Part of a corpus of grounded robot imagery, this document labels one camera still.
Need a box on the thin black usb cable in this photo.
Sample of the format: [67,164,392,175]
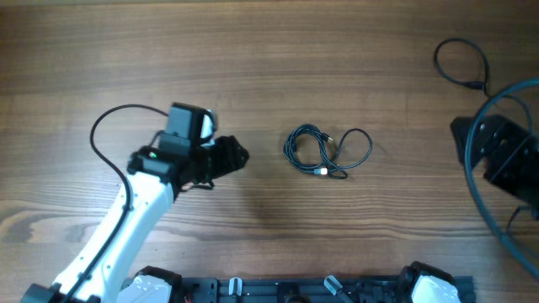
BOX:
[282,122,374,180]

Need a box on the thick black cable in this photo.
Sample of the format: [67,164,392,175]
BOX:
[432,37,536,136]

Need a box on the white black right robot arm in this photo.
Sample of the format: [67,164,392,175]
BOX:
[396,114,538,303]

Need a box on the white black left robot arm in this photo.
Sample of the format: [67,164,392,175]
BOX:
[22,103,249,302]

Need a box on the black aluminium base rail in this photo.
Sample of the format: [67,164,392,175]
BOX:
[176,274,477,303]

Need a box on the black right camera cable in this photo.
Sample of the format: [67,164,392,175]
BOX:
[462,77,539,280]

